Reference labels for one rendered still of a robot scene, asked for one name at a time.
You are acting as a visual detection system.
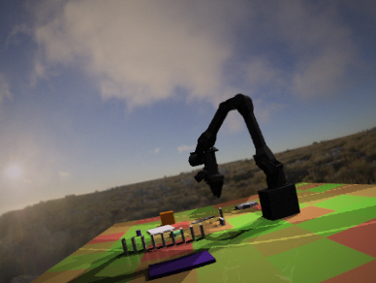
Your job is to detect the purple flat rectangular block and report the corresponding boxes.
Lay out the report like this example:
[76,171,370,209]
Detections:
[148,250,216,280]

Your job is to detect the green rectangular block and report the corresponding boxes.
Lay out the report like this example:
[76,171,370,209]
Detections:
[173,230,181,237]

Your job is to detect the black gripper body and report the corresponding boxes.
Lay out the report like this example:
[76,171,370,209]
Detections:
[204,162,224,182]

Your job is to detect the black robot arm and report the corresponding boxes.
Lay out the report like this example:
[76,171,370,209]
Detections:
[188,93,290,189]

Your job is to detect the orange block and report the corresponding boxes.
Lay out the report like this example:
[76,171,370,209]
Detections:
[160,211,175,226]

